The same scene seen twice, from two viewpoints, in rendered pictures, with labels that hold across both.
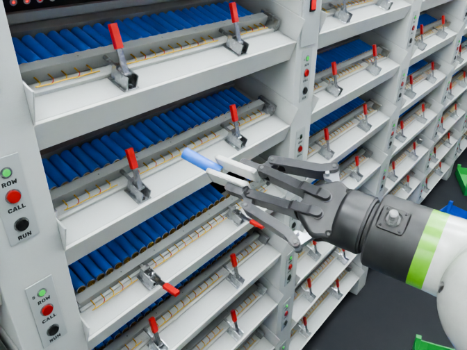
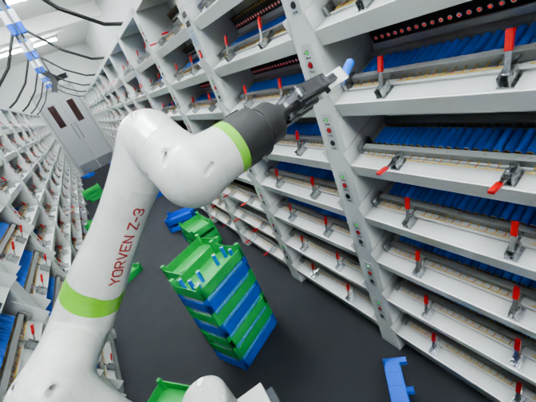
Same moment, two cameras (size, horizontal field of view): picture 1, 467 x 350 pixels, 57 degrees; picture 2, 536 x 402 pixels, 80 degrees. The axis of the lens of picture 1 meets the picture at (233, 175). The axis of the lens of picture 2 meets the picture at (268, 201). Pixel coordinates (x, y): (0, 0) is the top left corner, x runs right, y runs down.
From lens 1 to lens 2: 96 cm
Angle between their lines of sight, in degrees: 99
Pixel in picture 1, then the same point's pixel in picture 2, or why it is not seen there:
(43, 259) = (325, 103)
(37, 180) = (318, 60)
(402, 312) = not seen: outside the picture
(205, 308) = (461, 239)
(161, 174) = (412, 86)
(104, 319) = (364, 163)
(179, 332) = (427, 230)
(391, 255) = not seen: hidden behind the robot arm
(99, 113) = (344, 26)
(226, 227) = (490, 177)
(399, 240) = not seen: hidden behind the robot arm
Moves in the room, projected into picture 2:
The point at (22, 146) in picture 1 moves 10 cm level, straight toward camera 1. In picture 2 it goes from (311, 41) to (277, 55)
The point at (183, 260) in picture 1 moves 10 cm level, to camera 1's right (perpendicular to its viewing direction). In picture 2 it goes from (427, 171) to (433, 191)
